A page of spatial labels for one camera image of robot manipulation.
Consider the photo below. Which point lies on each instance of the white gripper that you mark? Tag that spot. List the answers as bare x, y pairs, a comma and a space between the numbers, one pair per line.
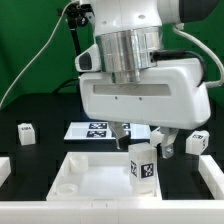
170, 94

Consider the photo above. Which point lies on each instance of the white square table top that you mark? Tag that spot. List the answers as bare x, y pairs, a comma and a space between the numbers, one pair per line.
96, 175

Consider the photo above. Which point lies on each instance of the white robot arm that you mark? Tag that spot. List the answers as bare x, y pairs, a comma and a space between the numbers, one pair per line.
129, 77

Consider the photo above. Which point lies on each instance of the white base tag plate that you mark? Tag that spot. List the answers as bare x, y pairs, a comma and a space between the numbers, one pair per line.
100, 130

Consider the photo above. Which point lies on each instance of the white right fence wall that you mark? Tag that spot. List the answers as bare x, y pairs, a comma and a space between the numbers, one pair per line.
212, 175

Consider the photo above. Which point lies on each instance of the white fence wall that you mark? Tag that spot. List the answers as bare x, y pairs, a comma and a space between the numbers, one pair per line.
212, 175
113, 212
5, 169

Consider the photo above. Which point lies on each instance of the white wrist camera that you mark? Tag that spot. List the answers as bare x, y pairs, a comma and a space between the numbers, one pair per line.
89, 60

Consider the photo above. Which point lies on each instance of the white front fence wall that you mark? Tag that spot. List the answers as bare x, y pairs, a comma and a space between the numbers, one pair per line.
113, 212

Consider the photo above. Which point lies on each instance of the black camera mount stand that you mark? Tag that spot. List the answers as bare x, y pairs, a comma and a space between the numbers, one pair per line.
76, 17

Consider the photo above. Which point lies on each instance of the white left fence wall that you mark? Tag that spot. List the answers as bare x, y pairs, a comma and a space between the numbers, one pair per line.
5, 169

